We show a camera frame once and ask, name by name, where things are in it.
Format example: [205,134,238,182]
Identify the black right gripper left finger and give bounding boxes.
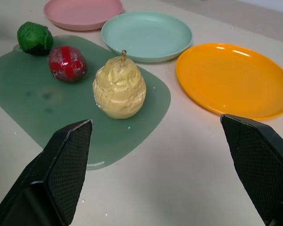
[0,119,94,226]

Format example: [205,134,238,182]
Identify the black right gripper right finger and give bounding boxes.
[220,113,283,226]

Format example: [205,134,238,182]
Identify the orange plate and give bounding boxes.
[175,42,283,121]

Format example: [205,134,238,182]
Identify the dark red taped fruit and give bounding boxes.
[48,45,88,83]

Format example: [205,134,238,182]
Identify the green toy vegetable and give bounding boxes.
[17,21,54,57]

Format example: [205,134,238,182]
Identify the pink plate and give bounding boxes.
[43,0,124,32]

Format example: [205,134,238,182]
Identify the light green plate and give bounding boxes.
[100,11,193,63]

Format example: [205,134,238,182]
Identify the green cutting mat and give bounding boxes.
[0,34,172,171]

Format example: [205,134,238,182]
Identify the yellow pear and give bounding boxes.
[92,49,147,120]

